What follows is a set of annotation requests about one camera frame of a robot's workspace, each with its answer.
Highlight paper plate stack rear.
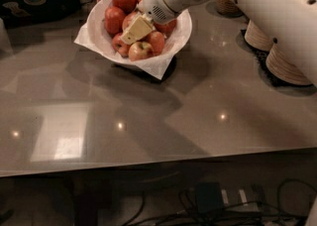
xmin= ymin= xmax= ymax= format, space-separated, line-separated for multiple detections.
xmin=245 ymin=20 xmax=273 ymax=52

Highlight black floor cables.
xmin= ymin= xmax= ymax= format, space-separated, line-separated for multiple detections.
xmin=120 ymin=178 xmax=317 ymax=226

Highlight black mat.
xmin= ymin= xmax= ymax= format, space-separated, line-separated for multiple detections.
xmin=242 ymin=29 xmax=312 ymax=86

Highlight black laptop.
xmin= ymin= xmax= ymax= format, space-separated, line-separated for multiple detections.
xmin=0 ymin=0 xmax=81 ymax=28

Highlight white bowl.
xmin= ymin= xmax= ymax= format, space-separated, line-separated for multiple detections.
xmin=85 ymin=0 xmax=193 ymax=71

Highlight white paper liner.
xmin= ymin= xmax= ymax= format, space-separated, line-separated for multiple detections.
xmin=73 ymin=0 xmax=193 ymax=81

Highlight paper plate stack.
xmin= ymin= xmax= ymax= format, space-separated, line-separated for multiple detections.
xmin=245 ymin=20 xmax=273 ymax=52
xmin=265 ymin=44 xmax=312 ymax=86

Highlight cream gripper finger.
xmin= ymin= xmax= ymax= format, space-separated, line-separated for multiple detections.
xmin=121 ymin=13 xmax=154 ymax=45

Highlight red apple lower left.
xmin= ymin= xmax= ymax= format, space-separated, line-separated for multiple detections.
xmin=112 ymin=33 xmax=130 ymax=57

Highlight red apple lower right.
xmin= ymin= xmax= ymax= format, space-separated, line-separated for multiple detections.
xmin=146 ymin=31 xmax=165 ymax=56

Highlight black power adapter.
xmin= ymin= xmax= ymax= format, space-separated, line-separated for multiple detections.
xmin=195 ymin=182 xmax=224 ymax=213

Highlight glass jar with grains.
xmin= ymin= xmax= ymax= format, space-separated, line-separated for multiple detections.
xmin=216 ymin=0 xmax=243 ymax=17

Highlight yellow red apple front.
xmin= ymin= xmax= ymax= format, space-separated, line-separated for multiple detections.
xmin=128 ymin=42 xmax=154 ymax=61

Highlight paper plate stack front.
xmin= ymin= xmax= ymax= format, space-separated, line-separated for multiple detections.
xmin=265 ymin=44 xmax=312 ymax=86

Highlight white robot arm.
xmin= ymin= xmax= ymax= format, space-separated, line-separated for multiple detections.
xmin=122 ymin=0 xmax=317 ymax=84

